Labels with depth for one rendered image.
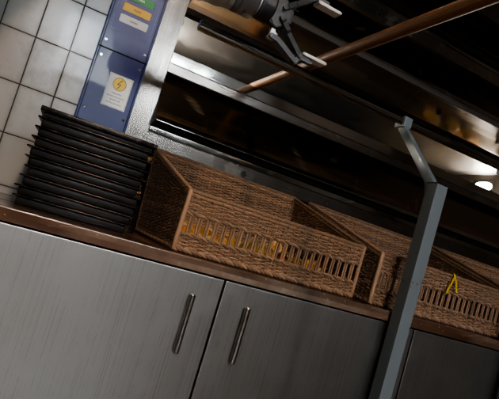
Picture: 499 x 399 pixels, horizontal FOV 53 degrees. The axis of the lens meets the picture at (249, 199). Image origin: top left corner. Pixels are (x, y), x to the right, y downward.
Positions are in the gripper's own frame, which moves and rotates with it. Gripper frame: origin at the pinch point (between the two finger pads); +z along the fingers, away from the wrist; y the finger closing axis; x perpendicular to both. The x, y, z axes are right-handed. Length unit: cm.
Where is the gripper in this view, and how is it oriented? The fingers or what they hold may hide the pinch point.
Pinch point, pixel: (327, 38)
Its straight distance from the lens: 135.1
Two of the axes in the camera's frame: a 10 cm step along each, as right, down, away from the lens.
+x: 4.0, 0.5, -9.2
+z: 8.7, 3.0, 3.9
